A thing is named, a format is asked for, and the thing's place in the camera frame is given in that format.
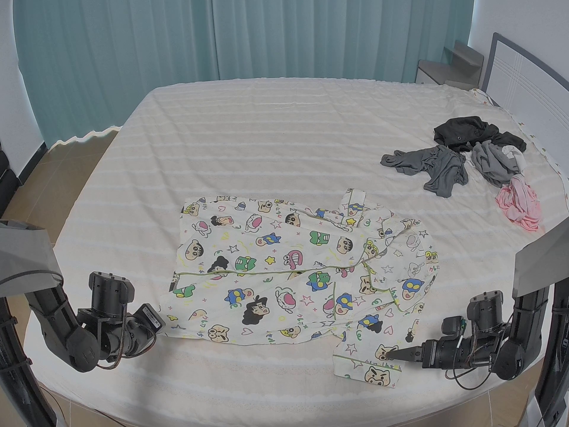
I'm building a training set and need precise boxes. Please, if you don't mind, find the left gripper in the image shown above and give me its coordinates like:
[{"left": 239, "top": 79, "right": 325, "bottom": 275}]
[{"left": 113, "top": 303, "right": 166, "bottom": 356}]

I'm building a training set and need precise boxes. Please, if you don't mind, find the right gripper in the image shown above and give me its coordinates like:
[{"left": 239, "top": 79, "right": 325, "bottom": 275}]
[{"left": 420, "top": 336, "right": 470, "bottom": 370}]

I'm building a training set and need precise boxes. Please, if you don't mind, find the white printed pyjama top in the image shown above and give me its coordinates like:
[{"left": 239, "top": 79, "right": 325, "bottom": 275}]
[{"left": 159, "top": 188, "right": 441, "bottom": 390}]

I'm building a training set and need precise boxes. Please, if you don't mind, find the bed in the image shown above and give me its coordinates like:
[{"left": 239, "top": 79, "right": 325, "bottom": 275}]
[{"left": 20, "top": 31, "right": 569, "bottom": 423}]

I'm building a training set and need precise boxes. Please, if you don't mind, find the pink garment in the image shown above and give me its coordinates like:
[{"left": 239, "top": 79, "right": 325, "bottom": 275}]
[{"left": 496, "top": 174, "right": 543, "bottom": 232}]

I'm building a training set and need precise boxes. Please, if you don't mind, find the dark grey garment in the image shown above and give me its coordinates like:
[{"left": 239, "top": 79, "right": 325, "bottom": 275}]
[{"left": 380, "top": 145, "right": 469, "bottom": 198}]

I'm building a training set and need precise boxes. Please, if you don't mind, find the light grey garment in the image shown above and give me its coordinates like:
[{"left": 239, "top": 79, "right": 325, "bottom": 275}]
[{"left": 471, "top": 140, "right": 527, "bottom": 188}]

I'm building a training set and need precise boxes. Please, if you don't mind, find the black garment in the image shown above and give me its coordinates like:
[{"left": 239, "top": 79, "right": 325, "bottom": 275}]
[{"left": 433, "top": 116, "right": 527, "bottom": 153}]

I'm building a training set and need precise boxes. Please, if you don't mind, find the grey bedside table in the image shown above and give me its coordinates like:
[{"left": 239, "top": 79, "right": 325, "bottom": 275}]
[{"left": 417, "top": 40, "right": 484, "bottom": 90}]

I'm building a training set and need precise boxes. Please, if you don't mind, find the blue-green curtain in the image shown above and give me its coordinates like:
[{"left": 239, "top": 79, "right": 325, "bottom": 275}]
[{"left": 13, "top": 0, "right": 474, "bottom": 148}]

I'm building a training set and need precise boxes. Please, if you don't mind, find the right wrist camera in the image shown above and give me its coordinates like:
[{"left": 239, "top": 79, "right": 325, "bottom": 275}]
[{"left": 441, "top": 316, "right": 465, "bottom": 339}]

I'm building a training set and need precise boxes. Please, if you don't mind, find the black cable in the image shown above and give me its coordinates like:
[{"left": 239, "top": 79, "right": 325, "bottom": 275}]
[
  {"left": 445, "top": 363, "right": 495, "bottom": 391},
  {"left": 94, "top": 333, "right": 157, "bottom": 371}
]

